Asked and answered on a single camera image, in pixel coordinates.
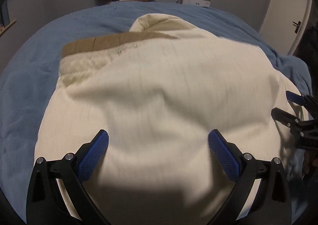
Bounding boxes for white door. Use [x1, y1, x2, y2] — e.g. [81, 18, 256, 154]
[258, 0, 313, 55]

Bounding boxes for dark hanging clothes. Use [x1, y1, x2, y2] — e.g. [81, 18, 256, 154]
[294, 23, 318, 84]

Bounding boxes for cream hooded puffer jacket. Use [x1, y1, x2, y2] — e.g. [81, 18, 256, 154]
[33, 14, 310, 225]

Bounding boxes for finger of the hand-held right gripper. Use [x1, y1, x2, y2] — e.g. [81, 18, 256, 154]
[286, 91, 310, 107]
[271, 107, 302, 129]

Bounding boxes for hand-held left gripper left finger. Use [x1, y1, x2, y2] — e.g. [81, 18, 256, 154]
[26, 129, 111, 225]

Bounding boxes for wooden shelf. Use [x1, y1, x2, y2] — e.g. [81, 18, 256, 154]
[0, 19, 17, 36]

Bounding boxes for blue fleece blanket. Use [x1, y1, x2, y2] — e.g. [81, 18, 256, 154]
[0, 1, 312, 218]

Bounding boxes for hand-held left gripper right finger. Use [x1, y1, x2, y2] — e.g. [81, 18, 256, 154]
[208, 129, 293, 225]

